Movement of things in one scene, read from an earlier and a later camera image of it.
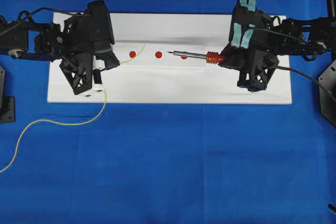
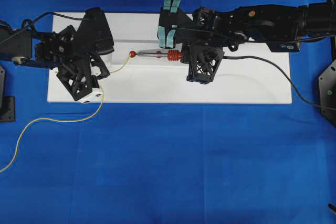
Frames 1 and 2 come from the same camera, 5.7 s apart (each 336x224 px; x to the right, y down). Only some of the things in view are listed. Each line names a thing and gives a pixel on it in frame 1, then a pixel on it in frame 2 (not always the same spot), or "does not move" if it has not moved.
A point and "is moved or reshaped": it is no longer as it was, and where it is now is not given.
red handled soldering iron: [212, 57] is moved or reshaped
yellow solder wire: [98, 117] is moved or reshaped
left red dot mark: [132, 54] does not move
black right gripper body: [255, 67] → [204, 60]
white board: [169, 58] does not move
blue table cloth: [84, 163] does not move
